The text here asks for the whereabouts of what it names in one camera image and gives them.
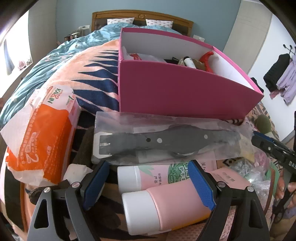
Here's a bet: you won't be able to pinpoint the orange navy patterned blanket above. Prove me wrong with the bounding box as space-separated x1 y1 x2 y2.
0 38 280 241

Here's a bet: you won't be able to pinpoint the white dotted pillow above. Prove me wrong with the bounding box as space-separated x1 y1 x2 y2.
107 18 135 25
145 19 174 29

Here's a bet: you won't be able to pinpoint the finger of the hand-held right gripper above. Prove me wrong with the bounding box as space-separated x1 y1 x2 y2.
253 131 296 157
252 137 290 168

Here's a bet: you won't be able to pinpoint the bedside ornaments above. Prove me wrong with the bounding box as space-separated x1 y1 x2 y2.
64 30 82 41

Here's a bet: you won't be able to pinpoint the orange tissue pack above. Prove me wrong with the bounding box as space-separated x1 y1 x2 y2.
0 85 81 186

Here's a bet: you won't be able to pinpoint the pink sachet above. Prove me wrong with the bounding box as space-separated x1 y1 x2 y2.
210 168 252 189
201 160 218 172

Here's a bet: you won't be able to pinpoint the small white bottle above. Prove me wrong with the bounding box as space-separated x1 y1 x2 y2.
183 57 197 69

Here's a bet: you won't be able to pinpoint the blue floral duvet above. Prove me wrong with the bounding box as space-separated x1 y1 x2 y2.
0 23 185 127

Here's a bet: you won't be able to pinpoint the lilac hanging garment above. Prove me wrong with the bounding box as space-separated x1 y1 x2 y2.
276 54 296 106

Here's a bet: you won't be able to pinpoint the black coat rack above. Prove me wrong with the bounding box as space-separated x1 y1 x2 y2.
283 44 296 55

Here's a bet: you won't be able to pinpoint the pink hand cream tube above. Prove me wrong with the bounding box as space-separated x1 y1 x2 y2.
117 162 197 193

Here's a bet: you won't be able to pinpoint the red plastic clip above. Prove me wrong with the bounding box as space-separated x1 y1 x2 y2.
199 51 216 73

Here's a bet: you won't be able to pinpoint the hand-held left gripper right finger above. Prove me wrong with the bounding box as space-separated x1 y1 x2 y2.
188 159 271 241

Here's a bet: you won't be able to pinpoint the wooden headboard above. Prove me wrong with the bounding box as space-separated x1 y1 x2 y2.
91 12 194 36

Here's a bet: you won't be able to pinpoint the pink bottle white cap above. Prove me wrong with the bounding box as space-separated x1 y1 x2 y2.
121 178 215 235

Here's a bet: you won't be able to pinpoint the person's right hand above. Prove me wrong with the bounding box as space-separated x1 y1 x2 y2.
275 170 296 209

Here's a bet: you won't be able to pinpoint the white crumpled paper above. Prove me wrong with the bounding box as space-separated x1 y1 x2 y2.
62 163 93 184

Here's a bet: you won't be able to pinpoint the pink cardboard box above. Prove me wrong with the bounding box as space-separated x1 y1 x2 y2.
117 27 264 121

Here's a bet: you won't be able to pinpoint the clear crumpled plastic bag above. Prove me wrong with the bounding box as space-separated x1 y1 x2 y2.
230 148 274 209

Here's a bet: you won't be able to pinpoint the black watch strap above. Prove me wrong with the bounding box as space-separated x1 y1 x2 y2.
91 111 257 165

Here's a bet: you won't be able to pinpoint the black hanging garment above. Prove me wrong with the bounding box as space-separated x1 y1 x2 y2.
264 54 292 92

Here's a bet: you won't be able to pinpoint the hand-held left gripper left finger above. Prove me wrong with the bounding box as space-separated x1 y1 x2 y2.
27 160 110 241

